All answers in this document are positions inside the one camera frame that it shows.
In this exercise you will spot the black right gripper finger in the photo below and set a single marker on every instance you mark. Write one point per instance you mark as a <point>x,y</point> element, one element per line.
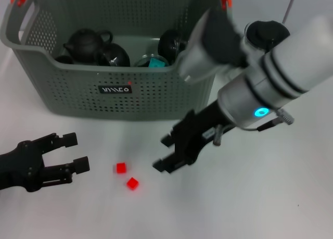
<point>168,140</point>
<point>171,164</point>

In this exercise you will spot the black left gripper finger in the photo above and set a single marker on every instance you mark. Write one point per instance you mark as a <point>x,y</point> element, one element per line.
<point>59,141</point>
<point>67,171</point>

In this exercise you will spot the grey perforated plastic storage bin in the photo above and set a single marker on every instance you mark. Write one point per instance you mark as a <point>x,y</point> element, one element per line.
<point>104,93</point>

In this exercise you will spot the small silver connector plug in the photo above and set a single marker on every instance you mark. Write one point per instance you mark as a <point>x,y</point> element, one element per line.
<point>218,136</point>

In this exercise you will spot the glass teacup black holder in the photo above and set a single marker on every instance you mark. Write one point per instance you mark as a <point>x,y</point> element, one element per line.
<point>144,62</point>
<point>169,45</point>
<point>114,55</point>

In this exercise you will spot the teal square toy brick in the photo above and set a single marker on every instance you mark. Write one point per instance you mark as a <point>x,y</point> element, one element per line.
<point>156,63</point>

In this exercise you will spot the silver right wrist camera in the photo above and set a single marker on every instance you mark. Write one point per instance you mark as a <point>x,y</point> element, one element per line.
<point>216,41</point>

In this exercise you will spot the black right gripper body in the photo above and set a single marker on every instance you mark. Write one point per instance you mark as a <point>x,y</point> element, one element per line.
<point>197,129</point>

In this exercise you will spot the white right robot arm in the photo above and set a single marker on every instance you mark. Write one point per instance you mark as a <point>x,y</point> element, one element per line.
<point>273,80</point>

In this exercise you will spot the black clay teapot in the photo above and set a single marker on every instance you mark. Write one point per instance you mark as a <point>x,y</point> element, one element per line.
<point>83,46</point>

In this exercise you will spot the glass coffee pot black lid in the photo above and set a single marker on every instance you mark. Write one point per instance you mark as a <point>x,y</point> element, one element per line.
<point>268,30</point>

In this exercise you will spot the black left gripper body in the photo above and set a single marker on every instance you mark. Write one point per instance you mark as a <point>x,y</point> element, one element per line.
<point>23,166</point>

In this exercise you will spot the small red toy brick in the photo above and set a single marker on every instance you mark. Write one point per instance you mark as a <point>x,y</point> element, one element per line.
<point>132,183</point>
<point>120,168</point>

